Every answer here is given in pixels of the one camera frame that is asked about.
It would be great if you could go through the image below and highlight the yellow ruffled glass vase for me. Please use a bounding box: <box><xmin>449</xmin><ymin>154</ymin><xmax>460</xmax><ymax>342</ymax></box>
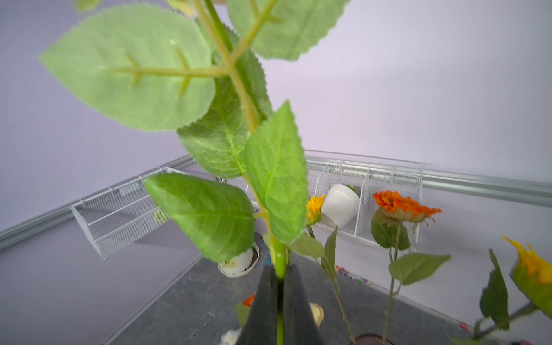
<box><xmin>309</xmin><ymin>303</ymin><xmax>325</xmax><ymax>329</ymax></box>

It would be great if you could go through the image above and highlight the white rose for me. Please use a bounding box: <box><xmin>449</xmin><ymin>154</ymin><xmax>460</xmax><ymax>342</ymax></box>
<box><xmin>218</xmin><ymin>329</ymin><xmax>242</xmax><ymax>345</ymax></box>

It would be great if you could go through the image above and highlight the orange yellow rose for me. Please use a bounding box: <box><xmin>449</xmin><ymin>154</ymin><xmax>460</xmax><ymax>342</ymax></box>
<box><xmin>288</xmin><ymin>195</ymin><xmax>357</xmax><ymax>344</ymax></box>

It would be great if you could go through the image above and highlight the white wire side basket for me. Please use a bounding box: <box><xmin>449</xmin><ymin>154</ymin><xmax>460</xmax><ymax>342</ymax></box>
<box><xmin>70</xmin><ymin>168</ymin><xmax>182</xmax><ymax>260</ymax></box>

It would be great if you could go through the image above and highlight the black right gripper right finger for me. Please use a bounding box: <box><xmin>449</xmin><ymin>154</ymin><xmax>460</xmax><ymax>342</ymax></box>
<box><xmin>283</xmin><ymin>264</ymin><xmax>323</xmax><ymax>345</ymax></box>

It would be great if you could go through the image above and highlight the white empty flower pot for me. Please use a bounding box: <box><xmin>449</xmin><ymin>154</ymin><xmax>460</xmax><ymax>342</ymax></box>
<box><xmin>321</xmin><ymin>183</ymin><xmax>360</xmax><ymax>229</ymax></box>

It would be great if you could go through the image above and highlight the white wire wall shelf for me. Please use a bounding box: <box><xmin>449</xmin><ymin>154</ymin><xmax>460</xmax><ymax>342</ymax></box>
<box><xmin>306</xmin><ymin>149</ymin><xmax>425</xmax><ymax>246</ymax></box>

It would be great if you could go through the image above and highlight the yellow sunflower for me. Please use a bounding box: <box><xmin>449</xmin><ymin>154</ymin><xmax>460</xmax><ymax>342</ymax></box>
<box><xmin>449</xmin><ymin>237</ymin><xmax>551</xmax><ymax>344</ymax></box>

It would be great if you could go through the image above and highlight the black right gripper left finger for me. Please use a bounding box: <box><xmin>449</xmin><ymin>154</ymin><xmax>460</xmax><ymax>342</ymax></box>
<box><xmin>237</xmin><ymin>265</ymin><xmax>278</xmax><ymax>345</ymax></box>

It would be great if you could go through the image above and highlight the dark red glass vase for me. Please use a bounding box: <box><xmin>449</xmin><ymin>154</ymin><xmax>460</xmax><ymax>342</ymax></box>
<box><xmin>349</xmin><ymin>333</ymin><xmax>393</xmax><ymax>345</ymax></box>

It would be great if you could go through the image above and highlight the potted green plant white pot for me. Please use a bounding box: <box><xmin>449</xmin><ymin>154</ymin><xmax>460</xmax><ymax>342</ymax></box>
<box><xmin>217</xmin><ymin>243</ymin><xmax>260</xmax><ymax>278</ymax></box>

